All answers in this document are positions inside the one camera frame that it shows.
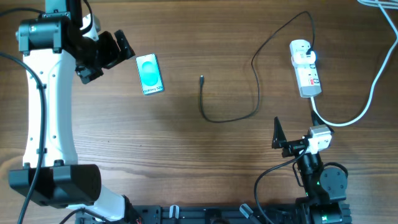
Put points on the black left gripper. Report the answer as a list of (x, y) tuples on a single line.
[(113, 53)]

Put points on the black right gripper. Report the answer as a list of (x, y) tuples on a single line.
[(280, 141)]

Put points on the turquoise screen smartphone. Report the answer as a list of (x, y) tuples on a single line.
[(149, 74)]

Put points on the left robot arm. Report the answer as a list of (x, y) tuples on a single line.
[(56, 46)]

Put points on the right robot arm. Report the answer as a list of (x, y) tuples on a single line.
[(324, 183)]

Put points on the white charger plug adapter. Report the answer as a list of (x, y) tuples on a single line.
[(302, 58)]

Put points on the white power strip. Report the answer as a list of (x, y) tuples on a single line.
[(307, 77)]

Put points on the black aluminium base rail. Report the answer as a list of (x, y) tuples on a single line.
[(284, 213)]

